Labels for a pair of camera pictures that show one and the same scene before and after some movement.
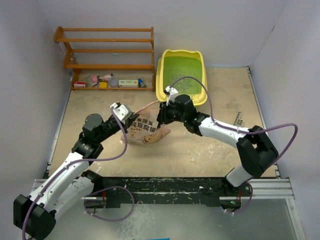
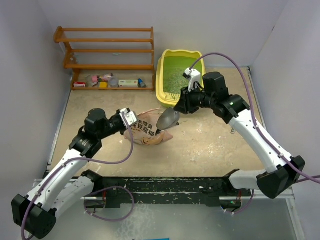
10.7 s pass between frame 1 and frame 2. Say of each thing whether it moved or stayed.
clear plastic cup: stayed
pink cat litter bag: moved
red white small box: stayed
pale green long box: stayed
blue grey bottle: stayed
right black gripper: moved
